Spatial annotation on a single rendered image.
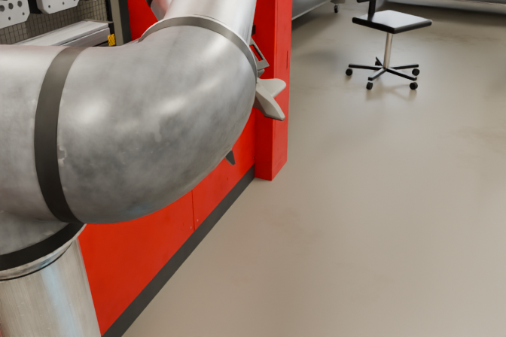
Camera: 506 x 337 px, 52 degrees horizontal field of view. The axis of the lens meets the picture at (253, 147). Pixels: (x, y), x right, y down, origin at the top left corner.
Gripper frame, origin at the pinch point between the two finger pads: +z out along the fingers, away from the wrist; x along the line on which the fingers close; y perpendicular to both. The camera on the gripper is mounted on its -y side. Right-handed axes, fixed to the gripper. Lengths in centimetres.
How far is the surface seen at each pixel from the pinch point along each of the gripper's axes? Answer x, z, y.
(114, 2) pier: 306, -213, 175
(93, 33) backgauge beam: 120, -88, 49
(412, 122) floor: 182, 6, 257
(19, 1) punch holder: 66, -73, 8
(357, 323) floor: 114, 61, 80
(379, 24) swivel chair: 189, -72, 299
